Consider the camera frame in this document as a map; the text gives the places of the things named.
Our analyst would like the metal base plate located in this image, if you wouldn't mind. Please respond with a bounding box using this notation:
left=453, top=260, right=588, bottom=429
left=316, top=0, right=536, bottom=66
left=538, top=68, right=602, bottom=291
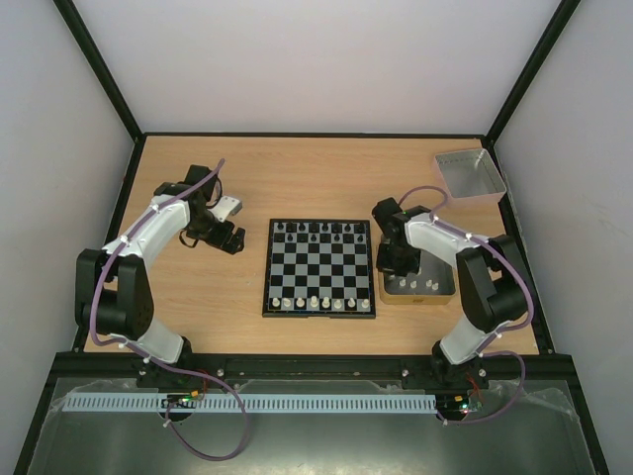
left=29, top=379, right=593, bottom=474

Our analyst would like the empty metal tin lid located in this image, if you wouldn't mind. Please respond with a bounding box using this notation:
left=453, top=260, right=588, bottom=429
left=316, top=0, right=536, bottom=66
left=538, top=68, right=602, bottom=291
left=433, top=148, right=507, bottom=208

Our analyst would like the black white chess board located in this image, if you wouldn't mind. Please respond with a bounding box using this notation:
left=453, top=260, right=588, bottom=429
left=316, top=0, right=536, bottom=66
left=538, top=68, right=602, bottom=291
left=262, top=219, right=377, bottom=319

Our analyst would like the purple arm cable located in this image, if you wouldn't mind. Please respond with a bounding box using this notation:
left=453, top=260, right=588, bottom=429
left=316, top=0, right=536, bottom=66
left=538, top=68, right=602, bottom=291
left=91, top=157, right=251, bottom=459
left=398, top=185, right=536, bottom=427

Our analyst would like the yellow metal tin box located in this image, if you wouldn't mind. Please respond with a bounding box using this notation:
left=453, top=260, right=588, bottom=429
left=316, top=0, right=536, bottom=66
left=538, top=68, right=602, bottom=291
left=377, top=250, right=457, bottom=305

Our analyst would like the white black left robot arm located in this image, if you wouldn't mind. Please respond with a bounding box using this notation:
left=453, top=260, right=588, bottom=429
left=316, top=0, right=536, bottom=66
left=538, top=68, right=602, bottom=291
left=75, top=183, right=245, bottom=364

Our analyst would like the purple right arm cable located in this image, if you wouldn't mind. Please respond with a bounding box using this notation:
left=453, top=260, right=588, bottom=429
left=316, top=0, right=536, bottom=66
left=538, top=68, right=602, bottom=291
left=398, top=185, right=536, bottom=427

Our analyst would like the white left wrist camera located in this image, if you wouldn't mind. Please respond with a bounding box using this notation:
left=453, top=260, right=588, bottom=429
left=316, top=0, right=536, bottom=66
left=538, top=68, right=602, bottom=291
left=209, top=196, right=242, bottom=223

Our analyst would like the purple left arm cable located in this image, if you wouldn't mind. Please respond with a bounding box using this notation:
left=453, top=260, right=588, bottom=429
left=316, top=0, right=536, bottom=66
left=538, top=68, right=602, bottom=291
left=91, top=157, right=251, bottom=459

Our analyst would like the white slotted cable duct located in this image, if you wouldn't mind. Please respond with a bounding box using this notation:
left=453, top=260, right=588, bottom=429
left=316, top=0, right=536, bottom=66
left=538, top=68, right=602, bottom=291
left=62, top=393, right=436, bottom=415

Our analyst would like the black aluminium frame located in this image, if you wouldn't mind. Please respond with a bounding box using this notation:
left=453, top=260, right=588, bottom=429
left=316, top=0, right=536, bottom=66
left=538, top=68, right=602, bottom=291
left=15, top=1, right=608, bottom=474

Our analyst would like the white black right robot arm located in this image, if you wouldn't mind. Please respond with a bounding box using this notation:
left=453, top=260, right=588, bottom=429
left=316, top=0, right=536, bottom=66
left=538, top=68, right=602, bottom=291
left=372, top=198, right=534, bottom=388

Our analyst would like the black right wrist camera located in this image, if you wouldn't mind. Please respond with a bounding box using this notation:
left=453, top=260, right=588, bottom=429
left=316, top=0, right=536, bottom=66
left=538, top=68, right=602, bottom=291
left=372, top=197, right=403, bottom=239

